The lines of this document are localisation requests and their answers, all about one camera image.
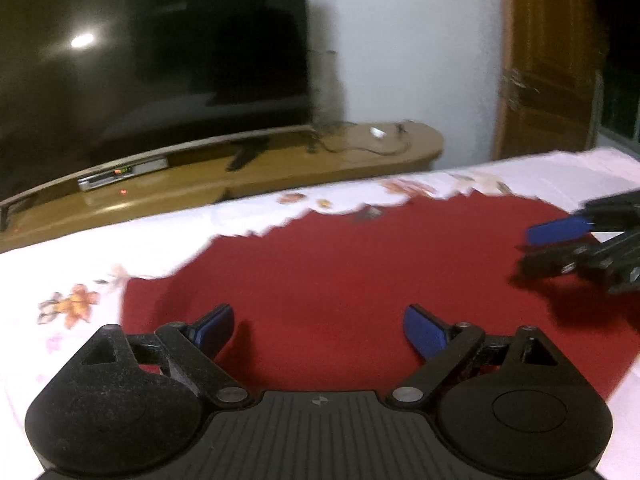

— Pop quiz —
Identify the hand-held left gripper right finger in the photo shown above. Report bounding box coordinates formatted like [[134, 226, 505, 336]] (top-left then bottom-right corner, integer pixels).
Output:
[[385, 304, 563, 408]]

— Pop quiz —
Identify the white floral bedsheet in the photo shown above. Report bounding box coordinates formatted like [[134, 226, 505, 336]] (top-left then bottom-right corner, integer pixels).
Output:
[[0, 147, 640, 480]]

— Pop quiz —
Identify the silver set-top box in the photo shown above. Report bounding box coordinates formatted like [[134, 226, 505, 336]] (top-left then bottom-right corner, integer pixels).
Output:
[[77, 157, 168, 192]]

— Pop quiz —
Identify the black cable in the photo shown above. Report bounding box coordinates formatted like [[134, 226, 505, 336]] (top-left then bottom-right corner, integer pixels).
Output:
[[310, 121, 416, 157]]

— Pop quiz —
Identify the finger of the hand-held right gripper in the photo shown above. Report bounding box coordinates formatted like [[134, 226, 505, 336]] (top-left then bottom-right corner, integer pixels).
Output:
[[527, 191, 640, 247], [520, 232, 640, 295]]

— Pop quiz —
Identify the black curved television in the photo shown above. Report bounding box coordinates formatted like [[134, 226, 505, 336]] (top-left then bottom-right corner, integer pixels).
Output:
[[0, 0, 312, 211]]

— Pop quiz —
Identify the brown wooden door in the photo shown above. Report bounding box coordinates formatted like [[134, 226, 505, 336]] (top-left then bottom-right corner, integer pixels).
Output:
[[492, 0, 610, 161]]

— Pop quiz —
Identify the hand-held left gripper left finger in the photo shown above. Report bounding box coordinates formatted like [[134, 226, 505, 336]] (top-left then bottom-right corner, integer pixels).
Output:
[[75, 303, 253, 408]]

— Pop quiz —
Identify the red knit sweater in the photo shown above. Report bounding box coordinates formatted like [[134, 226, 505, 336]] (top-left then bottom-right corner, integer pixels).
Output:
[[121, 192, 640, 401]]

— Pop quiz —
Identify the black remote control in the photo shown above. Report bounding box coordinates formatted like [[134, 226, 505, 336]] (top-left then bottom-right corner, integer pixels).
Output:
[[225, 142, 271, 172]]

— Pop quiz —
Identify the wooden television stand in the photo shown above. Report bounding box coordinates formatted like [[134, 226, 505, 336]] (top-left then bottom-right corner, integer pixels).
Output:
[[0, 120, 445, 253]]

